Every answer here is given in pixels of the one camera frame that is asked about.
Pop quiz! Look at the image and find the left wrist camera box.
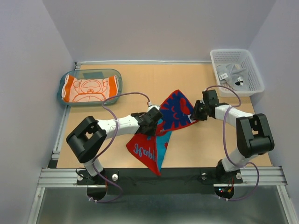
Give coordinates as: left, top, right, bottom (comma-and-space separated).
147, 105, 160, 112

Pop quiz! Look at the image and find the grey folded cloth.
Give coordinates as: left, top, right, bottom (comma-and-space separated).
216, 63, 249, 91

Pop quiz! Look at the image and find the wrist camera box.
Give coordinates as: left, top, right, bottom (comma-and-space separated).
147, 105, 160, 112
202, 90, 219, 105

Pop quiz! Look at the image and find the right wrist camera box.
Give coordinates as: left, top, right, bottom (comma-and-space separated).
202, 90, 219, 105

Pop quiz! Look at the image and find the orange and white towel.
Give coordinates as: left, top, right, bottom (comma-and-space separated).
61, 74, 118, 103

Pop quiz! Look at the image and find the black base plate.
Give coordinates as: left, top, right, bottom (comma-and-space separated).
77, 167, 243, 196

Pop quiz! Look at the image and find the white perforated plastic basket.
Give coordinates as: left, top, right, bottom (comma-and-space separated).
210, 49, 265, 97

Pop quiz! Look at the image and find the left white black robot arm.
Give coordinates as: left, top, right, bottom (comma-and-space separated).
66, 105, 162, 185

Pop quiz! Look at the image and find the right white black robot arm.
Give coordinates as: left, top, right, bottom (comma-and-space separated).
191, 100, 275, 182

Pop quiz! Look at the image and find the teal translucent plastic tub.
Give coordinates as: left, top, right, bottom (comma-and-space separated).
57, 69, 123, 106

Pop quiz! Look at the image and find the aluminium frame rail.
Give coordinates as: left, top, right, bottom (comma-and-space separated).
38, 167, 287, 188

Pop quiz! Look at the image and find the red and blue cloth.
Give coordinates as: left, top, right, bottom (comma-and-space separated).
126, 90, 197, 176

